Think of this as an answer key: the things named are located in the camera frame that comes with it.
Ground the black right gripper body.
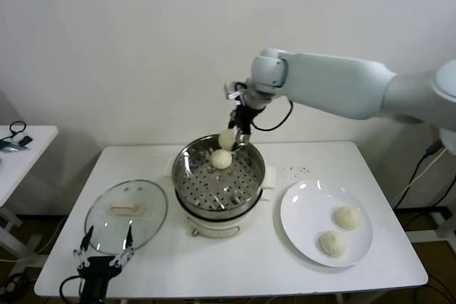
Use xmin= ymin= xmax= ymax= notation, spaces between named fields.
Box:
xmin=229 ymin=103 xmax=263 ymax=134

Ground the white round plate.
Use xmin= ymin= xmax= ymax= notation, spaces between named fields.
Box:
xmin=279 ymin=179 xmax=374 ymax=268

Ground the black floor cable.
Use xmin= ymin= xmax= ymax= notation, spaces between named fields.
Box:
xmin=0 ymin=271 xmax=33 ymax=298

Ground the thin black hanging cable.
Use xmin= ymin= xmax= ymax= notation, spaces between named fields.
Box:
xmin=398 ymin=154 xmax=456 ymax=209

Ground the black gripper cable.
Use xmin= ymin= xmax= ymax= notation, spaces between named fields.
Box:
xmin=59 ymin=274 xmax=86 ymax=304
xmin=251 ymin=98 xmax=294 ymax=132

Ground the white electric cooker base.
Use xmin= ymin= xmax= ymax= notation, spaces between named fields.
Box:
xmin=175 ymin=186 xmax=274 ymax=239

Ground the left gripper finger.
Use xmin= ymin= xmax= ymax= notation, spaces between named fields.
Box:
xmin=73 ymin=225 xmax=94 ymax=269
xmin=110 ymin=224 xmax=135 ymax=268

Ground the white hanging cable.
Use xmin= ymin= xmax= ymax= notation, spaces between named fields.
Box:
xmin=393 ymin=147 xmax=448 ymax=207

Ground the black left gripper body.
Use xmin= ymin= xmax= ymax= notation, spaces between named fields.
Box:
xmin=77 ymin=256 xmax=122 ymax=304

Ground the black power adapter cable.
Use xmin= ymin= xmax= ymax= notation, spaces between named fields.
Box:
xmin=393 ymin=142 xmax=442 ymax=209

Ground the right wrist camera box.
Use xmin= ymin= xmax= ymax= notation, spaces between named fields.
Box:
xmin=224 ymin=82 xmax=247 ymax=102

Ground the white side table with laptop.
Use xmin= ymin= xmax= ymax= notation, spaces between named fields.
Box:
xmin=0 ymin=125 xmax=60 ymax=258

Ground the glass lid with white handle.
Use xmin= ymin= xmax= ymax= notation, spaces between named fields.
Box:
xmin=84 ymin=179 xmax=169 ymax=256

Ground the stainless steel steamer basket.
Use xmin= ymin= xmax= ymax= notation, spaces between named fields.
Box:
xmin=162 ymin=134 xmax=278 ymax=212

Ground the white steamed baozi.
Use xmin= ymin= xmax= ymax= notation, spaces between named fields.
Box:
xmin=217 ymin=129 xmax=237 ymax=150
xmin=333 ymin=206 xmax=363 ymax=230
xmin=316 ymin=231 xmax=346 ymax=258
xmin=210 ymin=150 xmax=234 ymax=169

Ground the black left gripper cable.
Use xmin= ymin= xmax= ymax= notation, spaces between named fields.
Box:
xmin=59 ymin=274 xmax=86 ymax=304

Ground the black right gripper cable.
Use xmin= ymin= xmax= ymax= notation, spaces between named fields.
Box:
xmin=251 ymin=98 xmax=294 ymax=132

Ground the white side table with label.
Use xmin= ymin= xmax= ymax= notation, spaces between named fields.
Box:
xmin=405 ymin=207 xmax=456 ymax=244

